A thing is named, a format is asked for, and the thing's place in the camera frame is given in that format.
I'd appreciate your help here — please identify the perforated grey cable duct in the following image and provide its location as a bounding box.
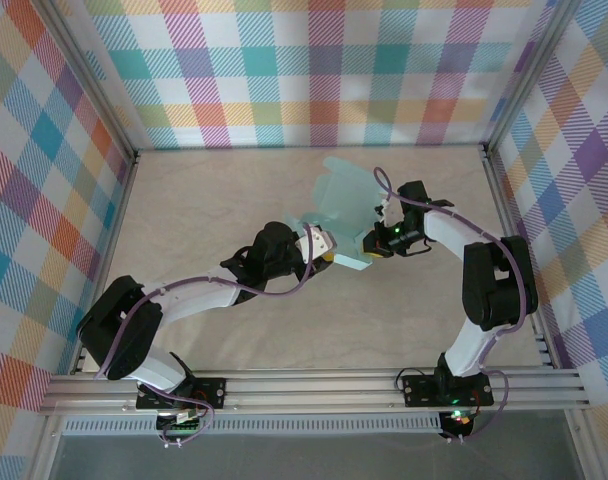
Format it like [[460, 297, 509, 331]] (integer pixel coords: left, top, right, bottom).
[[63, 418, 443, 436]]

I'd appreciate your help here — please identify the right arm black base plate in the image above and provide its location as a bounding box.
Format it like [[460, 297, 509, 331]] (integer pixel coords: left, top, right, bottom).
[[401, 372, 494, 407]]

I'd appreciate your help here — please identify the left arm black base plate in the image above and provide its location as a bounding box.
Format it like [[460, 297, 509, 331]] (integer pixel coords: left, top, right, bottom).
[[135, 377, 228, 412]]

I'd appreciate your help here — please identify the aluminium frame post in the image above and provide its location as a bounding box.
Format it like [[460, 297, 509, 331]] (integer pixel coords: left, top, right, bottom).
[[482, 0, 585, 157], [42, 0, 141, 166]]

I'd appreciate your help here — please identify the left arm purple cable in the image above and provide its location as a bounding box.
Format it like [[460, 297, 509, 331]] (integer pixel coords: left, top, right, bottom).
[[94, 222, 318, 449]]

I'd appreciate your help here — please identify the aluminium table side rail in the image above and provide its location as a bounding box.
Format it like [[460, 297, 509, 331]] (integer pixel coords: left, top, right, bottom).
[[480, 144, 559, 370], [69, 149, 141, 376]]

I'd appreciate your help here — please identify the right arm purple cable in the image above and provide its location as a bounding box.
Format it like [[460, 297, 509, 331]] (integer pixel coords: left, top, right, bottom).
[[372, 167, 530, 444]]

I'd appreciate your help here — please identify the light teal paper box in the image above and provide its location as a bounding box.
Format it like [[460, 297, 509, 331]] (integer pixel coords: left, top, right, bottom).
[[282, 155, 385, 274]]

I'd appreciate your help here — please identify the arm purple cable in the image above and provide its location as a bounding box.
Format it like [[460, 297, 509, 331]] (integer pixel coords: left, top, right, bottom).
[[372, 167, 530, 444], [94, 222, 318, 449]]

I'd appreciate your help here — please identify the wide aluminium base rail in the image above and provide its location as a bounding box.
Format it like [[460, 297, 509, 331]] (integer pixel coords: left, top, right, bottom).
[[38, 369, 593, 416]]

